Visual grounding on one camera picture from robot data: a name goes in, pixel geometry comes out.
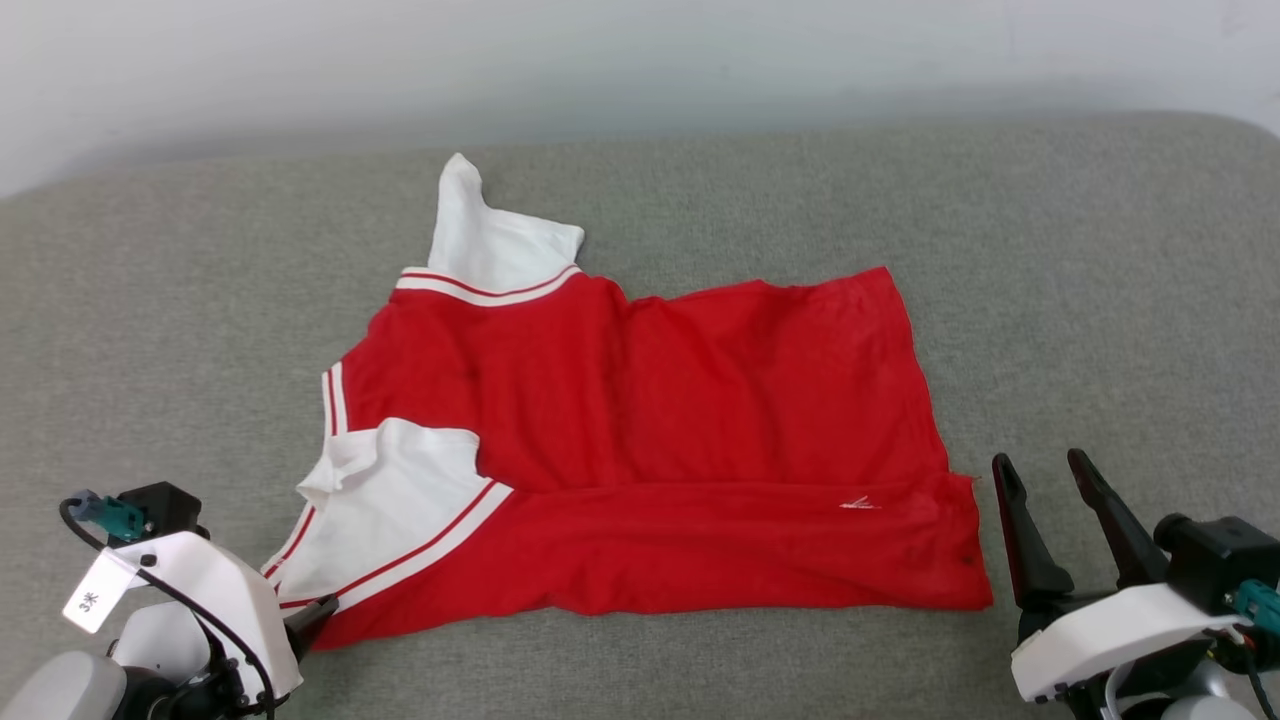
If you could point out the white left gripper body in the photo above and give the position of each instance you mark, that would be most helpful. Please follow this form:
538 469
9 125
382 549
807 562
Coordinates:
220 590

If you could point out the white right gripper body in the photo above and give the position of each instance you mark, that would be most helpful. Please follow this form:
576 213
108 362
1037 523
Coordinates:
1120 630

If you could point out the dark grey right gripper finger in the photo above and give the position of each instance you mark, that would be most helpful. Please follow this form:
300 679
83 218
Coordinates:
1120 530
1030 550

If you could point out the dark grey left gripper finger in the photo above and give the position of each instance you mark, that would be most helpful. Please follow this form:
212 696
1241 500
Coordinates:
312 618

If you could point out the red and white garment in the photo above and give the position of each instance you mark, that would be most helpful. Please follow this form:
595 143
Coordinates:
700 420

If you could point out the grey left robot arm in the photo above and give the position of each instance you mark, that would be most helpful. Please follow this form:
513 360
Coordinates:
70 685

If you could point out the white paper tag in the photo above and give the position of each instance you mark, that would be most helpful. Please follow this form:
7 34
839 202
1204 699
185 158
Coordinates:
95 595

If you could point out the grey fabric sofa cushion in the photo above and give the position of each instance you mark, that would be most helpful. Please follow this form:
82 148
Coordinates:
1050 250

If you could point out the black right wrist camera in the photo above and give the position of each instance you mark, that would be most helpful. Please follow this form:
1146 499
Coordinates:
1210 555

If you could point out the teal left camera plug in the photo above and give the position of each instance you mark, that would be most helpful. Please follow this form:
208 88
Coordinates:
112 515

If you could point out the teal camera plug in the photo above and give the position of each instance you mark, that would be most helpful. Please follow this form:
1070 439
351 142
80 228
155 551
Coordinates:
112 515
1260 605

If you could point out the teal right camera plug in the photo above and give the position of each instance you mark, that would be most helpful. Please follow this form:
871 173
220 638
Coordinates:
1260 605

